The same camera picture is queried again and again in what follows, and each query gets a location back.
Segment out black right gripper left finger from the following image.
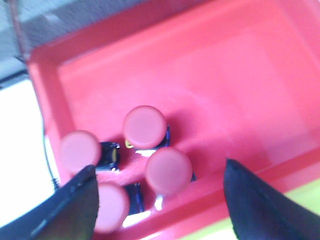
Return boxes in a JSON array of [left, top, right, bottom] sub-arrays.
[[0, 165, 99, 240]]

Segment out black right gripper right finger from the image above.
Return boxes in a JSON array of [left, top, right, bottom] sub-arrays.
[[223, 159, 320, 240]]

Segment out red mushroom push button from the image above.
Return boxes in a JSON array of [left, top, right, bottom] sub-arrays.
[[94, 182, 151, 234], [122, 105, 171, 151], [59, 130, 120, 174]]

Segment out yellow plastic tray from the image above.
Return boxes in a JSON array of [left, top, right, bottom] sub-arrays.
[[186, 176, 320, 240]]

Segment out push button lying sideways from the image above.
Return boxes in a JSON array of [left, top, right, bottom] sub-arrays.
[[144, 147, 194, 212]]

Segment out red plastic tray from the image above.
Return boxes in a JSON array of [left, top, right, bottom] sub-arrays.
[[28, 0, 320, 240]]

